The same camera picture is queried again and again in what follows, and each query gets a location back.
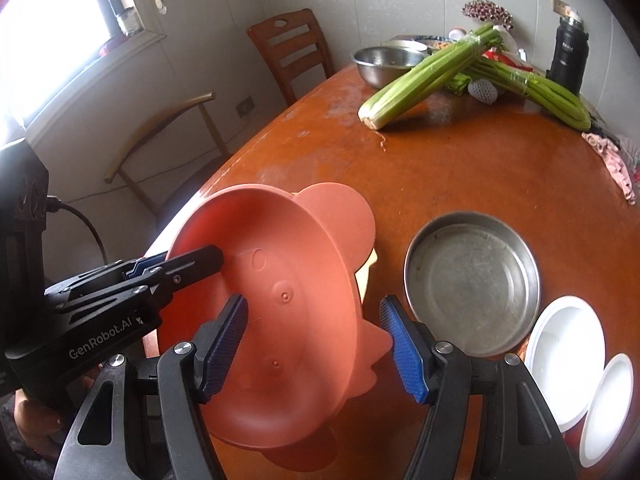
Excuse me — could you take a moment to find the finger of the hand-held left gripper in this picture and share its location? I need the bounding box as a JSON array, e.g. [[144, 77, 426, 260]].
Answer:
[[45, 254, 168, 301], [55, 245, 224, 328]]

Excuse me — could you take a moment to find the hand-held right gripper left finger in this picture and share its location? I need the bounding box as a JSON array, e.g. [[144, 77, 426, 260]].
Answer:
[[55, 294, 249, 480]]

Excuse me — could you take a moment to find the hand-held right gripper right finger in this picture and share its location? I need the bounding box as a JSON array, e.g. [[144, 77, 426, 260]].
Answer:
[[378, 295, 576, 480]]

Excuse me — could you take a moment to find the salmon plastic plate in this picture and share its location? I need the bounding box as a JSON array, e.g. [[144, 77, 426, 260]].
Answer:
[[159, 182, 396, 473]]

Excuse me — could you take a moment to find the round steel pan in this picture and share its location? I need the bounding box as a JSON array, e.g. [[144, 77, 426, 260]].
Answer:
[[404, 211, 542, 358]]

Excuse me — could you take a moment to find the white and red paper bowl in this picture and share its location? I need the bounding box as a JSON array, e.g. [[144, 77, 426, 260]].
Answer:
[[580, 353, 635, 468], [525, 296, 606, 433]]

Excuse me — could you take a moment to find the person's left hand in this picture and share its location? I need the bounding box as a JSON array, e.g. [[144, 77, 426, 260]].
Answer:
[[14, 390, 66, 456]]

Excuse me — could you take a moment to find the beige plate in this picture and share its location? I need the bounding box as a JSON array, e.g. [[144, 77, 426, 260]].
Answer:
[[352, 247, 379, 306]]

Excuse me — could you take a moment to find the light wood curved chair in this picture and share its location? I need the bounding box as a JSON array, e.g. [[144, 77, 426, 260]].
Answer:
[[104, 92, 231, 226]]

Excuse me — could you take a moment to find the red object on windowsill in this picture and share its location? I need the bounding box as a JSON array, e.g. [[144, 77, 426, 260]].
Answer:
[[99, 35, 126, 58]]

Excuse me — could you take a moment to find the orange wooden chair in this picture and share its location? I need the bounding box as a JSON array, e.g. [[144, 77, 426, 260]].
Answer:
[[247, 8, 335, 106]]

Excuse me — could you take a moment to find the glass jar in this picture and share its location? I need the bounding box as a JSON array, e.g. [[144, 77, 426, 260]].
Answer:
[[116, 7, 142, 37]]

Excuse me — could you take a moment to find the celery bunch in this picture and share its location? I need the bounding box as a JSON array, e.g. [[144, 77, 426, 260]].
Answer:
[[358, 22, 503, 131], [447, 55, 593, 131]]

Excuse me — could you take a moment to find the steel mixing bowl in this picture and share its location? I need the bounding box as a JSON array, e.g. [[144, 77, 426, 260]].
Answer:
[[351, 46, 428, 88]]

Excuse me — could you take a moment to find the pink cloth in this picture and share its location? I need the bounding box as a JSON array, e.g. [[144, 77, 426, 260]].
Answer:
[[581, 131, 636, 206]]

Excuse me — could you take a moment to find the red food package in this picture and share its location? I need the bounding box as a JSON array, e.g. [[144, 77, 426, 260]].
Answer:
[[482, 47, 533, 72]]

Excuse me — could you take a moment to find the white plastic bag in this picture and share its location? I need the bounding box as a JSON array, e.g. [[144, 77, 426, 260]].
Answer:
[[492, 25, 521, 53]]

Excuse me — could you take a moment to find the black thermos bottle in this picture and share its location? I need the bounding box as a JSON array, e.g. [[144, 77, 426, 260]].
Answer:
[[546, 16, 587, 96]]

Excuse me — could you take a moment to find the dried flower bouquet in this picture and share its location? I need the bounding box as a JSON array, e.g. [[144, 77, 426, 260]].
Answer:
[[462, 0, 515, 31]]

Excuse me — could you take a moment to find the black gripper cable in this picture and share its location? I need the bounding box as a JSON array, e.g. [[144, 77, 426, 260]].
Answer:
[[47, 195, 108, 266]]

